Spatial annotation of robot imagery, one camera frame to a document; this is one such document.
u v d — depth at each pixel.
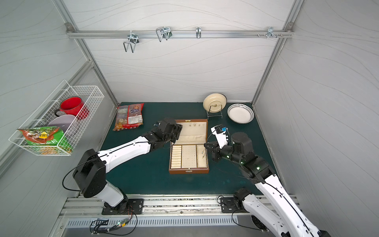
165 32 0.77
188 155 0.86
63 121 0.65
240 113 1.12
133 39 0.78
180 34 0.78
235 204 0.65
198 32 0.75
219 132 0.57
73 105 0.65
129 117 1.07
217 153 0.57
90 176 0.43
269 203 0.57
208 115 1.09
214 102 1.01
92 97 0.72
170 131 0.65
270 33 0.77
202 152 0.89
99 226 0.69
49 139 0.54
